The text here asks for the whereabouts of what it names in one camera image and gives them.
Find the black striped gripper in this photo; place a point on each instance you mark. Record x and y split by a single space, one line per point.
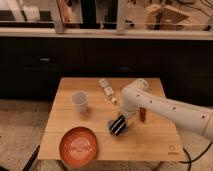
117 126

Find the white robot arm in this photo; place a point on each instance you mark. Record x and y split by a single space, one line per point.
135 95

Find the wooden table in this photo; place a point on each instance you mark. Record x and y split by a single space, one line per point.
154 139

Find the orange patterned plate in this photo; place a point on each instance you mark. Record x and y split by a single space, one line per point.
78 147

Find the clear plastic cup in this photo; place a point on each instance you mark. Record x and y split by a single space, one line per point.
80 101

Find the cardboard box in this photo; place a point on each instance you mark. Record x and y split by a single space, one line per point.
164 17

